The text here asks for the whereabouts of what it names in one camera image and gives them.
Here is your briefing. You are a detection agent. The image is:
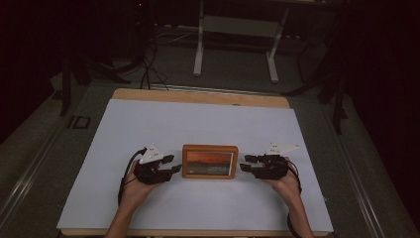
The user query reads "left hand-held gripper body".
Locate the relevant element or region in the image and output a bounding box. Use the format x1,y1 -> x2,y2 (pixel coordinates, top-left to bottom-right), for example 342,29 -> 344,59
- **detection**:
133,142 -> 173,185

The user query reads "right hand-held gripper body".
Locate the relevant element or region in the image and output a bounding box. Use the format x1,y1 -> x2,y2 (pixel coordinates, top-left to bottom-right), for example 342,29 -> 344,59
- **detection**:
260,142 -> 301,181

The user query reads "person's left hand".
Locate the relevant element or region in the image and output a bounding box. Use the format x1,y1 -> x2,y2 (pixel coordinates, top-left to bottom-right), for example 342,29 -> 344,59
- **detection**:
123,161 -> 163,208

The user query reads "person's right hand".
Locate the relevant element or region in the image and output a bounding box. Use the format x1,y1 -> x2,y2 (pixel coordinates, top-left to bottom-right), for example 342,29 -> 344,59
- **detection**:
263,156 -> 303,205

